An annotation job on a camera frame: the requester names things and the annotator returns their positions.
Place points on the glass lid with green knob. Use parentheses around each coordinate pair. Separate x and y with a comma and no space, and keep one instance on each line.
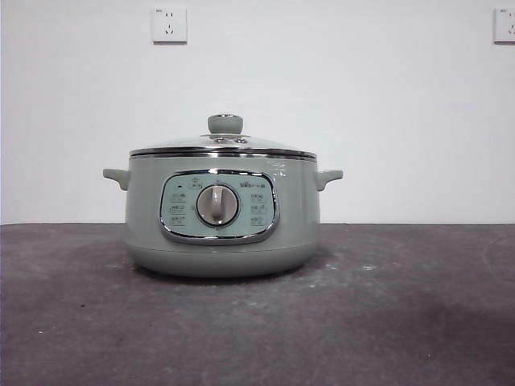
(223,124)

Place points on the pale green electric pot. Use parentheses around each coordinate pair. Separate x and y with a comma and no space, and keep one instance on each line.
(297,209)

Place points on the white wall socket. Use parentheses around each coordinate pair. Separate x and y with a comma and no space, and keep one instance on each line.
(506,24)
(170,24)

